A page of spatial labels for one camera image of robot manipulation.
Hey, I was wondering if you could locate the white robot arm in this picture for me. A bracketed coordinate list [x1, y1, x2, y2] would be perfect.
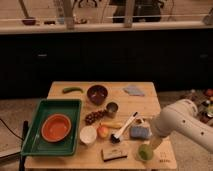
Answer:
[150, 99, 213, 153]

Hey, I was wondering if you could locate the dark purple bowl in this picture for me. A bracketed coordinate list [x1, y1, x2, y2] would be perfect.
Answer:
[87, 85, 108, 105]

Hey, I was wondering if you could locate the orange bowl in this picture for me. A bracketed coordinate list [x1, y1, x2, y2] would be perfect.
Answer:
[41, 113, 72, 142]

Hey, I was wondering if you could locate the dark red bowl on shelf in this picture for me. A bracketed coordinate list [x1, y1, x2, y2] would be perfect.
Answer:
[22, 17, 36, 26]

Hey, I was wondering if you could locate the light green plastic cup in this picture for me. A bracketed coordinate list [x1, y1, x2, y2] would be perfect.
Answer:
[137, 144, 154, 161]

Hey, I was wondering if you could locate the blue sponge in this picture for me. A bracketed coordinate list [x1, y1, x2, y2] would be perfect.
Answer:
[130, 126, 151, 140]

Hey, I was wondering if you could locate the yellow banana piece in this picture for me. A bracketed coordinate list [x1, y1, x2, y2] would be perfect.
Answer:
[100, 122, 123, 129]

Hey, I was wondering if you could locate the orange peach fruit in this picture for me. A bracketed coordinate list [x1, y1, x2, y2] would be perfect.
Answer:
[97, 125, 109, 139]

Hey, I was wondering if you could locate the small metal cup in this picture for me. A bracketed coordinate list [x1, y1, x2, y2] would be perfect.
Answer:
[106, 102, 118, 118]

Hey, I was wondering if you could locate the grey blue cloth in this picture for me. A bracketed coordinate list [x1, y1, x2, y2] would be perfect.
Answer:
[124, 85, 144, 96]

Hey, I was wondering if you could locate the bunch of dark grapes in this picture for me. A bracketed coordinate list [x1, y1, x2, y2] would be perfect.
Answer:
[85, 110, 107, 125]

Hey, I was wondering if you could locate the green plastic tray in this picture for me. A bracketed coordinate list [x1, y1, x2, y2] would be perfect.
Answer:
[21, 99, 81, 156]

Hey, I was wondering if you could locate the black stand left of table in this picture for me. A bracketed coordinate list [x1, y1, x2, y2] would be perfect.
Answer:
[19, 120, 29, 171]

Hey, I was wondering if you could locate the white handled dish brush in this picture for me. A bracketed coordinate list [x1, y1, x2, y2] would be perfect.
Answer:
[110, 112, 138, 144]

